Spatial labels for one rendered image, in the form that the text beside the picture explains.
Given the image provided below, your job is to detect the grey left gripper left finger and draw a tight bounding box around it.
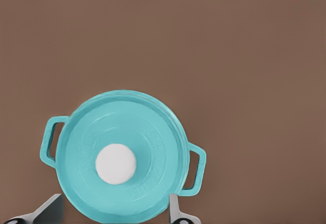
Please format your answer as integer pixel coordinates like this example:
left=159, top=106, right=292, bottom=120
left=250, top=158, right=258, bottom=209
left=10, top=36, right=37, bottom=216
left=1, top=193, right=65, bottom=224

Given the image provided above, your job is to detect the turquoise pot with handles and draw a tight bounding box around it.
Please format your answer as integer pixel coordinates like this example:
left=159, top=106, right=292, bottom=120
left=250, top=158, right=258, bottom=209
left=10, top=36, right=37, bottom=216
left=39, top=89, right=207, bottom=224

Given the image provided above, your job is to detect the turquoise lid with white knob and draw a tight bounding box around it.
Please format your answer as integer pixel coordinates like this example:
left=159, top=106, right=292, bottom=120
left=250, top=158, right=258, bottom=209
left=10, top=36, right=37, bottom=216
left=56, top=90, right=191, bottom=224

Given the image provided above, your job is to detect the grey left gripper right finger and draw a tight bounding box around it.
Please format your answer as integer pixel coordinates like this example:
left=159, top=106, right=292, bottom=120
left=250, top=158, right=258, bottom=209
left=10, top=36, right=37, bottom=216
left=168, top=193, right=202, bottom=224

